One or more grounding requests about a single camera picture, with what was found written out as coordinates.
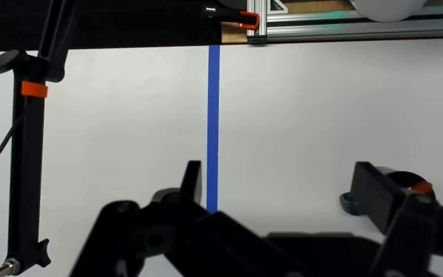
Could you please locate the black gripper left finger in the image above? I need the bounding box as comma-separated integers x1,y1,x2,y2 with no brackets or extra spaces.
69,160,216,277

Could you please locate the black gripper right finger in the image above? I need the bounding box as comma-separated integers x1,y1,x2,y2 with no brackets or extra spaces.
353,162,443,277

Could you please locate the orange capped sharpie marker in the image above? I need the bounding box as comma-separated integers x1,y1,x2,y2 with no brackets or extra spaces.
410,182,433,194

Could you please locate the blue tape line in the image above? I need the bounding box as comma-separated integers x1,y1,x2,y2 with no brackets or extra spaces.
205,46,219,211

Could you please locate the orange black spring clamp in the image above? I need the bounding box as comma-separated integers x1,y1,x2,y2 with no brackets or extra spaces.
202,6,259,31

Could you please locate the black camera stand pole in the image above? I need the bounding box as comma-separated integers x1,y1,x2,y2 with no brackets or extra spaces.
0,0,78,277

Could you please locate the aluminium extrusion rail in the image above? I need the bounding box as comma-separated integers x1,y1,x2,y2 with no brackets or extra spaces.
245,0,443,45

